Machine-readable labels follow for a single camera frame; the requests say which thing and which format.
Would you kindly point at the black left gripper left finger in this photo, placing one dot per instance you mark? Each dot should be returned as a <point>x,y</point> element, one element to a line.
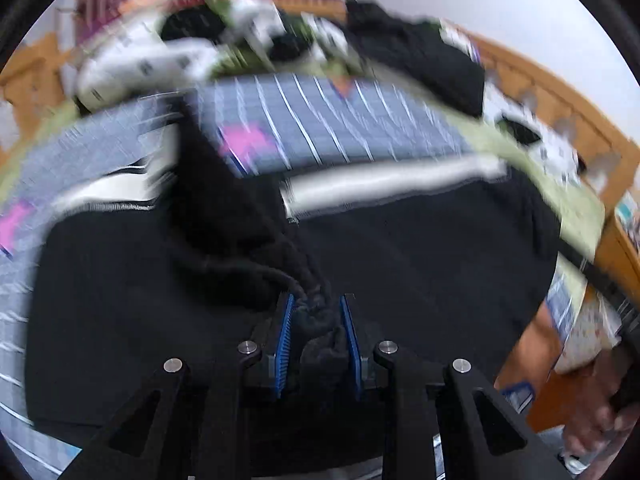
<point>186,421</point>

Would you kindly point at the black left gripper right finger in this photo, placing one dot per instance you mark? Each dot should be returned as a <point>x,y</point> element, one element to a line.
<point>439,421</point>

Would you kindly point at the black pants with white stripe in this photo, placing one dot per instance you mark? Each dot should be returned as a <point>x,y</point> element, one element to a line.
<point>179,256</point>

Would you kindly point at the person's right hand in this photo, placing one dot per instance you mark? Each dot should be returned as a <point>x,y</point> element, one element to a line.
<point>594,424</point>

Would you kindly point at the white spotted pillow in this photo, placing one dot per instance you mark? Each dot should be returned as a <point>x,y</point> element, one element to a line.
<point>553,152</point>

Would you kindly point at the light green fuzzy blanket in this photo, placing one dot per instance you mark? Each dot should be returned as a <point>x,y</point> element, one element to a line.
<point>550,185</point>

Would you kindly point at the grey checkered bed sheet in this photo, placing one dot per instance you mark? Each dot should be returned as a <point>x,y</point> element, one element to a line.
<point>44,457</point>

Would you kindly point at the white green spotted quilt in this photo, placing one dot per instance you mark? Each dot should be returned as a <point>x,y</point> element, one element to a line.
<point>158,49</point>

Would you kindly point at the black clothes pile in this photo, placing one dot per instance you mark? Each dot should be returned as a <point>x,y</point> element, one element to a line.
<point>416,50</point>

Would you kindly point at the wooden bed frame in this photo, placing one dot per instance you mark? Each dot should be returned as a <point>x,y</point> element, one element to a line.
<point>31,82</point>

